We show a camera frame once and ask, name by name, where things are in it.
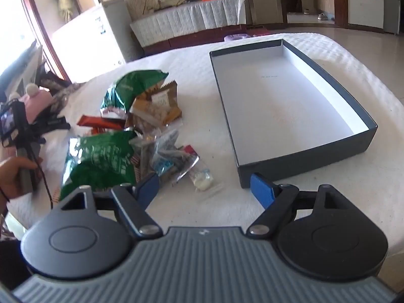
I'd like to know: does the green snack bag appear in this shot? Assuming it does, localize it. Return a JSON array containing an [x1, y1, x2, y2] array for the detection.
[[59, 131, 136, 200], [100, 70, 168, 118]]

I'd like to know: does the clear candy packet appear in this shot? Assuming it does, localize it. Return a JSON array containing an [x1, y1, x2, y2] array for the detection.
[[180, 145, 224, 196]]

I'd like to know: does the orange-red snack packet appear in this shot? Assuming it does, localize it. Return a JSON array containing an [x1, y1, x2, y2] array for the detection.
[[77, 115, 125, 131]]

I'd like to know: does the brown pastry packet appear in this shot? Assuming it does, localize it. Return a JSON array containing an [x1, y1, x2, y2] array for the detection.
[[130, 81, 182, 127]]

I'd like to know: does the person's left hand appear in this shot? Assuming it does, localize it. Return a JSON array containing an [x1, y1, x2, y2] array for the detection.
[[0, 157, 39, 214]]

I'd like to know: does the pink plush hat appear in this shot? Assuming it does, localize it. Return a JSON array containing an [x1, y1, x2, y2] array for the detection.
[[8, 83, 53, 124]]

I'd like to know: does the white quilted bed cover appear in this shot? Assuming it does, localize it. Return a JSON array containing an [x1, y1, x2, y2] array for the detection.
[[8, 34, 403, 255]]

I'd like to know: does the white chest freezer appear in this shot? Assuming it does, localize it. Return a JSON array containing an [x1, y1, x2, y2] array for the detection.
[[51, 0, 142, 82]]

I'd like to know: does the purple detergent bottle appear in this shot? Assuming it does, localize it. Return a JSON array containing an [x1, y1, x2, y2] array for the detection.
[[224, 34, 250, 42]]

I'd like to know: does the TV cabinet with lace cloth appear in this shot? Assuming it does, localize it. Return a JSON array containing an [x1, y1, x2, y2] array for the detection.
[[129, 0, 248, 54]]

